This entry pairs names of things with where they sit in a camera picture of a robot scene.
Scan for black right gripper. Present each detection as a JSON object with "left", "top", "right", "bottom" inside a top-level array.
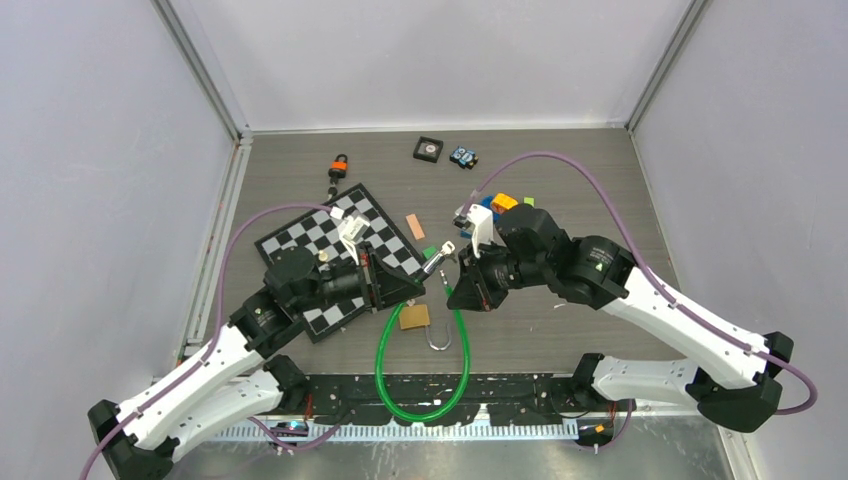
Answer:
[{"left": 448, "top": 237, "right": 550, "bottom": 313}]

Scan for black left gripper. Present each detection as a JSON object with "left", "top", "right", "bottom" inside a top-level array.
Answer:
[{"left": 291, "top": 240, "right": 424, "bottom": 313}]

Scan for silver lock keys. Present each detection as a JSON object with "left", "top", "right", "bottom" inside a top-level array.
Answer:
[{"left": 439, "top": 241, "right": 456, "bottom": 258}]

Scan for green cable lock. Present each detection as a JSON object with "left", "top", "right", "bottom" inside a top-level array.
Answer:
[{"left": 374, "top": 243, "right": 472, "bottom": 425}]

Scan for brass padlock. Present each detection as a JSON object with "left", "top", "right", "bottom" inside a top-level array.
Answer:
[{"left": 398, "top": 300, "right": 453, "bottom": 351}]

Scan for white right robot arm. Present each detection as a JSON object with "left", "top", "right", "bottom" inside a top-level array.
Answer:
[{"left": 447, "top": 204, "right": 794, "bottom": 433}]

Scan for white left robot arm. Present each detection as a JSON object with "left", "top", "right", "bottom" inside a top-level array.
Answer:
[{"left": 88, "top": 244, "right": 435, "bottom": 479}]

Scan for blue yellow toy car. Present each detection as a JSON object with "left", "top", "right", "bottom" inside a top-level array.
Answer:
[{"left": 479, "top": 193, "right": 519, "bottom": 215}]

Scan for black white chessboard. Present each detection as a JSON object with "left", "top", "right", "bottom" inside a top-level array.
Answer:
[{"left": 254, "top": 183, "right": 425, "bottom": 343}]

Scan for green toy brick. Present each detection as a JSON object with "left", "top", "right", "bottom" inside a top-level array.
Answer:
[{"left": 422, "top": 246, "right": 439, "bottom": 260}]

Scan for blue owl toy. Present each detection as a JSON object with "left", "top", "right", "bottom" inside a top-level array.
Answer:
[{"left": 449, "top": 146, "right": 479, "bottom": 169}]

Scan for orange black padlock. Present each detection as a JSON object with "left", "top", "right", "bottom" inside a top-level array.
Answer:
[{"left": 328, "top": 154, "right": 348, "bottom": 185}]

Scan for small wooden block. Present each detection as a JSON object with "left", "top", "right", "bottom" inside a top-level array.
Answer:
[{"left": 405, "top": 214, "right": 426, "bottom": 240}]

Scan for black square box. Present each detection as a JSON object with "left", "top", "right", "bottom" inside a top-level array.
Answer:
[{"left": 412, "top": 136, "right": 444, "bottom": 163}]

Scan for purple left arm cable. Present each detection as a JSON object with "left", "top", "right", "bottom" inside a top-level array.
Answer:
[{"left": 78, "top": 202, "right": 336, "bottom": 480}]

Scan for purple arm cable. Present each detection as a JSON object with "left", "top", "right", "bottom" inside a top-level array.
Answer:
[
  {"left": 463, "top": 150, "right": 819, "bottom": 417},
  {"left": 78, "top": 202, "right": 336, "bottom": 480}
]

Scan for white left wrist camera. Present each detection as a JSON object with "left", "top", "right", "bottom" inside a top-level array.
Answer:
[{"left": 329, "top": 206, "right": 370, "bottom": 265}]

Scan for aluminium frame rail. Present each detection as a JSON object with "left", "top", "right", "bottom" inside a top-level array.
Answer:
[{"left": 175, "top": 130, "right": 254, "bottom": 365}]

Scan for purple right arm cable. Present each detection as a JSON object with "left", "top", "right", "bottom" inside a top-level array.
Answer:
[{"left": 463, "top": 150, "right": 819, "bottom": 417}]

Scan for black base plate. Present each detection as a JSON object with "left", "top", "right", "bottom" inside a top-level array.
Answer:
[{"left": 268, "top": 373, "right": 627, "bottom": 427}]

